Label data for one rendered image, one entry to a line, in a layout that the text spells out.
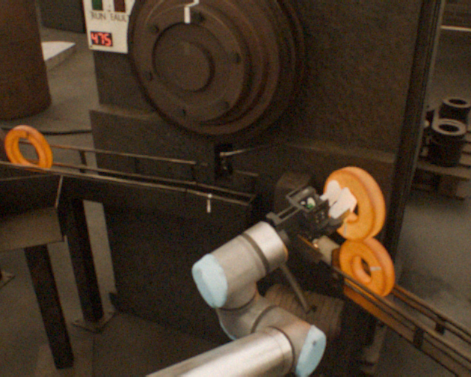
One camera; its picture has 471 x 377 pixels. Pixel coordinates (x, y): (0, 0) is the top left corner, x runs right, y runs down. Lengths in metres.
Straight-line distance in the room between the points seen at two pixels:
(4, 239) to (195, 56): 0.81
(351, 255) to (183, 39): 0.64
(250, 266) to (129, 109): 0.88
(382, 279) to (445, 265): 1.35
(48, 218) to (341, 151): 0.91
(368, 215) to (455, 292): 1.39
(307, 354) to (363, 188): 0.34
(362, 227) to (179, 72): 0.56
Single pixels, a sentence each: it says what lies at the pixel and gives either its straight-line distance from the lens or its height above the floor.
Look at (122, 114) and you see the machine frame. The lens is 1.66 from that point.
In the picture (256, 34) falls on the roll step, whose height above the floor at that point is 1.19.
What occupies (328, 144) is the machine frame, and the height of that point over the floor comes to 0.87.
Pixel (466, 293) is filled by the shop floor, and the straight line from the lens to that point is 2.42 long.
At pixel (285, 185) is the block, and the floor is 0.80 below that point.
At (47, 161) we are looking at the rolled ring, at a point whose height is 0.68.
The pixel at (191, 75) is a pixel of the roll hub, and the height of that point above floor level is 1.10.
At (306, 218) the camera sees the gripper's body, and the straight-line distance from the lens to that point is 0.99.
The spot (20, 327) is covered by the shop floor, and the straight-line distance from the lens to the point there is 2.24.
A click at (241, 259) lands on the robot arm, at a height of 0.90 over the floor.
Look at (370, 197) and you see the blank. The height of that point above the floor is 0.95.
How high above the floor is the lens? 1.47
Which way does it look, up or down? 30 degrees down
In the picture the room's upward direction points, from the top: straight up
